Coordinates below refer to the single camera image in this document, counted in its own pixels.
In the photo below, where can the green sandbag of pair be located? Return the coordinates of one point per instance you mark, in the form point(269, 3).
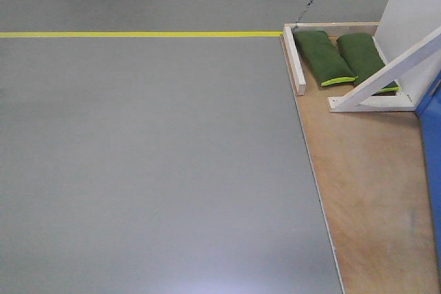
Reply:
point(361, 55)
point(323, 58)

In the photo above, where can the green sandbag left of pair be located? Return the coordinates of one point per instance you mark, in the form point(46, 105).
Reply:
point(323, 58)

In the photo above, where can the green sandbag right of pair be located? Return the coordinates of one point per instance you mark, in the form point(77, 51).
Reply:
point(361, 55)

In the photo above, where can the blue door plywood platform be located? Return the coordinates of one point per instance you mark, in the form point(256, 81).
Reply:
point(371, 178)

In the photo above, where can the blue door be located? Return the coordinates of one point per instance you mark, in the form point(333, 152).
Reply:
point(428, 112)

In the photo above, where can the white corner rail far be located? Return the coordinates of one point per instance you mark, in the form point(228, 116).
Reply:
point(333, 29)

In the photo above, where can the white triangular brace far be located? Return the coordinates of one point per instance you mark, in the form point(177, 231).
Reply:
point(362, 98)

